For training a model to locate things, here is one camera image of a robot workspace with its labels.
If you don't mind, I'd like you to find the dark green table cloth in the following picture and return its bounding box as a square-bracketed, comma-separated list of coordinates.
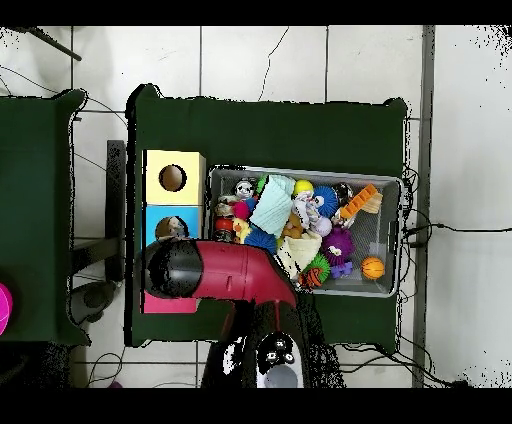
[126, 83, 409, 353]

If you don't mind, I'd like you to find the light blue waffle cloth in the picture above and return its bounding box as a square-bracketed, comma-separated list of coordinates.
[249, 174, 297, 239]

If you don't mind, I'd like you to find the shallow clear mesh bin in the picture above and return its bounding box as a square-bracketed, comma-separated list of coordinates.
[203, 165, 404, 301]

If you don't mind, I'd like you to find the blue spiky ball with eyes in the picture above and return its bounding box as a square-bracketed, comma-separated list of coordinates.
[314, 185, 341, 218]

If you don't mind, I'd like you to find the cream waffle cloth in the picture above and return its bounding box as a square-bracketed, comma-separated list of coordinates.
[278, 231, 323, 281]

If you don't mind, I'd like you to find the pink round object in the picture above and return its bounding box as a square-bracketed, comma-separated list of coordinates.
[0, 282, 14, 336]

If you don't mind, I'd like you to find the yellow ball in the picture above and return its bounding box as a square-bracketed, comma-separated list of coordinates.
[293, 179, 315, 199]

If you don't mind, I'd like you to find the orange basketball toy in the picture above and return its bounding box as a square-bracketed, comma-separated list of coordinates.
[361, 255, 386, 281]

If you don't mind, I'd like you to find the green cloth side table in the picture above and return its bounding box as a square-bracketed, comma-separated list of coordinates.
[0, 89, 89, 347]

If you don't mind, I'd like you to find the grey stand base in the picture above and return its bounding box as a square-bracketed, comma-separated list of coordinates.
[67, 279, 123, 325]

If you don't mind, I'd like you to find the orange striped tiger toy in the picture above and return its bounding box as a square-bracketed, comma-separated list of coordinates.
[299, 263, 329, 289]

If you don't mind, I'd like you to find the orange plastic toy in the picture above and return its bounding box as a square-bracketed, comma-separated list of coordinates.
[339, 183, 384, 223]

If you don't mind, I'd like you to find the black flat panel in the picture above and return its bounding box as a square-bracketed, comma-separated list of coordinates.
[106, 139, 129, 283]

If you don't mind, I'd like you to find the purple spiky ball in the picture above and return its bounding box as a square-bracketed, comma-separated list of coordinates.
[321, 226, 357, 279]

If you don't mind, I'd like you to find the dark thin rod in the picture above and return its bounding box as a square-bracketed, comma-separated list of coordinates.
[22, 27, 84, 63]

